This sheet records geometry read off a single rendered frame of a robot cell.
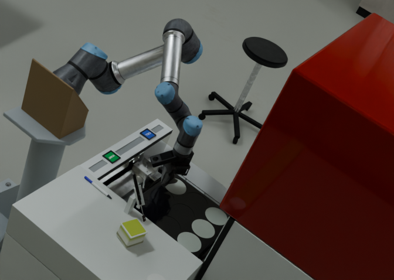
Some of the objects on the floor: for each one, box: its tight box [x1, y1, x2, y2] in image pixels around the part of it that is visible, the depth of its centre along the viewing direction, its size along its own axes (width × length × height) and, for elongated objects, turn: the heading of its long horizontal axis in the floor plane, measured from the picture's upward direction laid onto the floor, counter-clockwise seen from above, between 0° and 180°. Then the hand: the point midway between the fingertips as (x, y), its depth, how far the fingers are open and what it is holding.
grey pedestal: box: [0, 105, 86, 254], centre depth 299 cm, size 51×44×82 cm
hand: (162, 183), depth 251 cm, fingers closed
